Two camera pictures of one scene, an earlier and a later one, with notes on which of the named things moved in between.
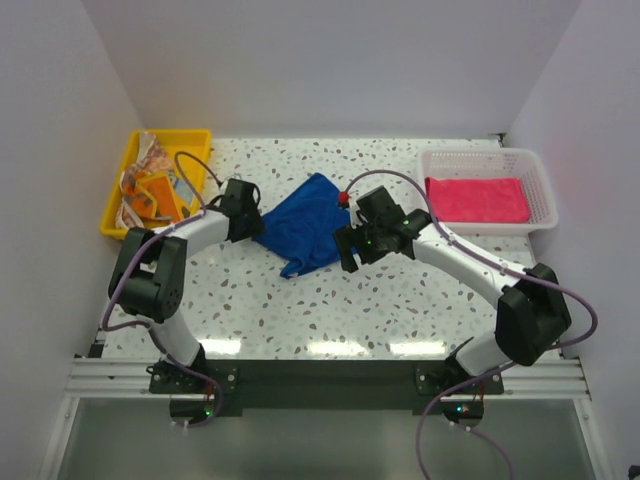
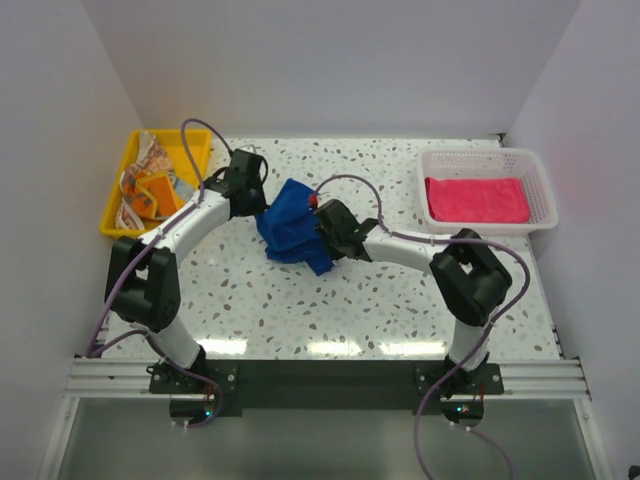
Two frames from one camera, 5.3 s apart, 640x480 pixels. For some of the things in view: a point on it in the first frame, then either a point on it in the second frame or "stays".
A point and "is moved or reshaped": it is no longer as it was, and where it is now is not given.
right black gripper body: [372, 247] to [332, 242]
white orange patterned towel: [151, 191] stays
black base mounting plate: [327, 386] stays
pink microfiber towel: [477, 200] stays
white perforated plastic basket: [523, 163] stays
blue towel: [300, 231] is moved or reshaped
